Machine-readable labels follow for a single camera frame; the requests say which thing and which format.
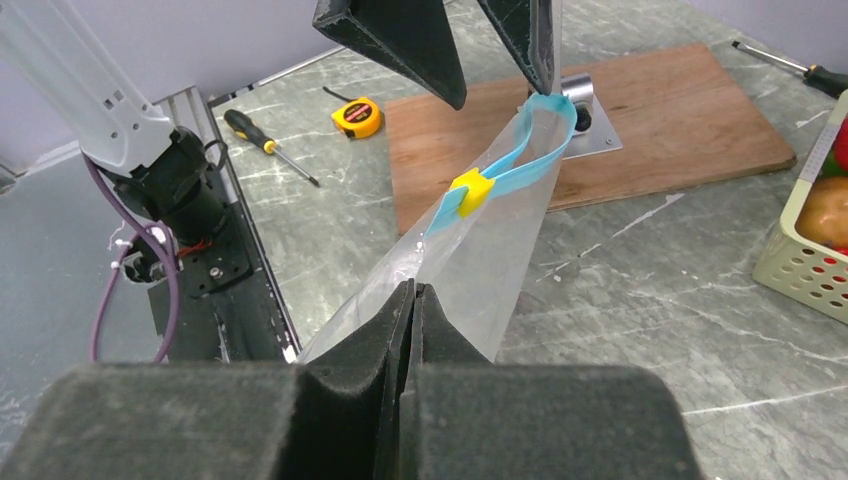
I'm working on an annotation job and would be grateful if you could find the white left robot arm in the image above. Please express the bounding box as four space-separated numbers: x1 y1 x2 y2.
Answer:
1 1 577 246

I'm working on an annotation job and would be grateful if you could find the red toy strawberry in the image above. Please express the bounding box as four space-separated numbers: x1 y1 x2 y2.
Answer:
831 118 848 171

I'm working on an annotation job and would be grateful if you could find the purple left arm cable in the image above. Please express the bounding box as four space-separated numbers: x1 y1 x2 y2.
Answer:
82 155 181 364

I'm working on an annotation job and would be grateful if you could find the wooden board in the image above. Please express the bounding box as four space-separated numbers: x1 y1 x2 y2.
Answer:
385 43 796 233

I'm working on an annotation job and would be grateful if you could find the brown toy potato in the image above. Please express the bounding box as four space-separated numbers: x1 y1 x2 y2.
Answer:
795 177 847 250

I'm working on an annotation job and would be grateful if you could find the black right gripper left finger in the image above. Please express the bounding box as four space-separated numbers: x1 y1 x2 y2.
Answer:
1 280 415 479

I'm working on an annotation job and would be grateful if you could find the clear zip top bag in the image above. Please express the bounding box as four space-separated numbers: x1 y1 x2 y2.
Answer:
297 93 577 363

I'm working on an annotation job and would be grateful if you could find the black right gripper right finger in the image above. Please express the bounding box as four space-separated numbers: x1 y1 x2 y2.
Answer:
400 284 702 479

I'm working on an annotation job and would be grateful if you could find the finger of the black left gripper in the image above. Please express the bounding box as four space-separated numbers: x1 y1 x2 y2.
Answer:
478 0 555 95
312 0 467 110

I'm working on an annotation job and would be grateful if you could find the metal plate with post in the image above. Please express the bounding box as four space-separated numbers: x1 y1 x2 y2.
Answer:
517 72 624 160

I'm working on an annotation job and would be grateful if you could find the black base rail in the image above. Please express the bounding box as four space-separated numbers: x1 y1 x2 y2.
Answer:
164 140 301 363

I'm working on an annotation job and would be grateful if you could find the black yellow screwdriver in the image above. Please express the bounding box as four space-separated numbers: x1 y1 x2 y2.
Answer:
224 109 320 188

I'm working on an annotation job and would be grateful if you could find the aluminium frame rail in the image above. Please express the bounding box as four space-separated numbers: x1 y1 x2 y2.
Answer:
154 86 220 143

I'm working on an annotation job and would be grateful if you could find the pale green plastic basket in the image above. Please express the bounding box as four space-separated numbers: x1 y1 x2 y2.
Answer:
752 93 847 324

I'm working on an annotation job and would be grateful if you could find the yellow tape measure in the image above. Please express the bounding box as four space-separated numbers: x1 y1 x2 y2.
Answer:
322 86 384 140

